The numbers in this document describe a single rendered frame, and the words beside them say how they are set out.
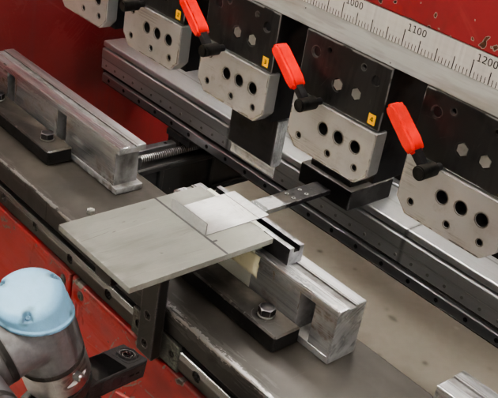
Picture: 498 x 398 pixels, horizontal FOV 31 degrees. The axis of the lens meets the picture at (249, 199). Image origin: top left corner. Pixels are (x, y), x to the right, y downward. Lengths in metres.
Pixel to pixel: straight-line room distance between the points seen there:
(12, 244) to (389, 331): 1.51
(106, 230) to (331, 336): 0.36
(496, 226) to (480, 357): 1.95
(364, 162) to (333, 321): 0.26
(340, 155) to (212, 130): 0.66
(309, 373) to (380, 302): 1.78
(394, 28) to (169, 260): 0.45
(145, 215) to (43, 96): 0.53
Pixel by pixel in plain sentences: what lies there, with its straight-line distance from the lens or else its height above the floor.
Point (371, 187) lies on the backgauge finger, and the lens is 1.50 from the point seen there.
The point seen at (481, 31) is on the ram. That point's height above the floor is 1.42.
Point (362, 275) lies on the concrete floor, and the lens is 3.18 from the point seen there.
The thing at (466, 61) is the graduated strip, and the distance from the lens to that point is 1.02.
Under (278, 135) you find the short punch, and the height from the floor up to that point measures 1.15.
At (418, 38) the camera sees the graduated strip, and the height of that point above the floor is 1.39.
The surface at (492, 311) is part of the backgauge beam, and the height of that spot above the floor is 0.94.
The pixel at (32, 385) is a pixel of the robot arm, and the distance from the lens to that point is 0.99.
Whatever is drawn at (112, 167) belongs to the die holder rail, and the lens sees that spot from 1.64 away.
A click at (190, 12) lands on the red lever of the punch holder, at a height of 1.30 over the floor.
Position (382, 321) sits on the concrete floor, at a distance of 2.98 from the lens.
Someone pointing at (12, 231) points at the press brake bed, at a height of 0.74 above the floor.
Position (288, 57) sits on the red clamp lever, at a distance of 1.16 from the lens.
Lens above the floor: 1.69
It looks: 29 degrees down
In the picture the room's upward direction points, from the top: 10 degrees clockwise
